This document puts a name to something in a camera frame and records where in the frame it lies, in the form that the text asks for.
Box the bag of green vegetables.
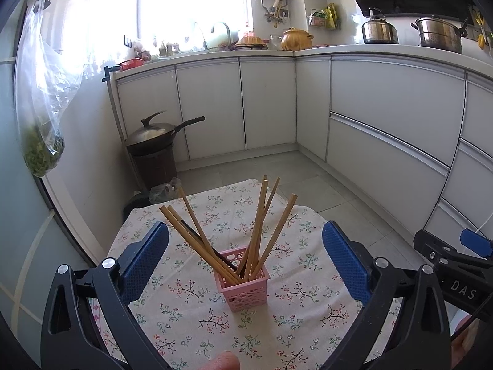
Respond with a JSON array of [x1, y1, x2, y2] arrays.
[[14, 0, 84, 178]]

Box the person's hand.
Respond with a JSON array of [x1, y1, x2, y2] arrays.
[[200, 351, 241, 370]]

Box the black chopstick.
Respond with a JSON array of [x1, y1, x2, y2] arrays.
[[180, 219, 239, 273]]

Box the steel stock pot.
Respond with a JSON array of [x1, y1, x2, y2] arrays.
[[410, 18, 469, 54]]

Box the black wok with lid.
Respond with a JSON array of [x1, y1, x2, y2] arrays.
[[125, 110, 206, 147]]

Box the pink perforated utensil holder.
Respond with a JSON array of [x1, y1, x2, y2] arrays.
[[214, 245, 271, 313]]

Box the white power cable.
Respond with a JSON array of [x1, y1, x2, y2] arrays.
[[475, 215, 493, 236]]

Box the dark brown stool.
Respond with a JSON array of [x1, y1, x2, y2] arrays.
[[129, 145, 177, 191]]

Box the red basket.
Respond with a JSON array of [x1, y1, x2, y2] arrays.
[[119, 58, 145, 71]]

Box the chrome faucet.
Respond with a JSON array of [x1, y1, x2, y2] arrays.
[[204, 23, 232, 49]]

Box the steel kettle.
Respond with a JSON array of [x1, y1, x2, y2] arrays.
[[362, 8, 399, 44]]

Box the yellow clay pot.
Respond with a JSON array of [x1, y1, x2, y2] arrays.
[[281, 28, 313, 52]]

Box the floral tablecloth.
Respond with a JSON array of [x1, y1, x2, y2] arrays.
[[109, 179, 363, 369]]

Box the white kitchen cabinets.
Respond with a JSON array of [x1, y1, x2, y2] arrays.
[[108, 44, 492, 245]]

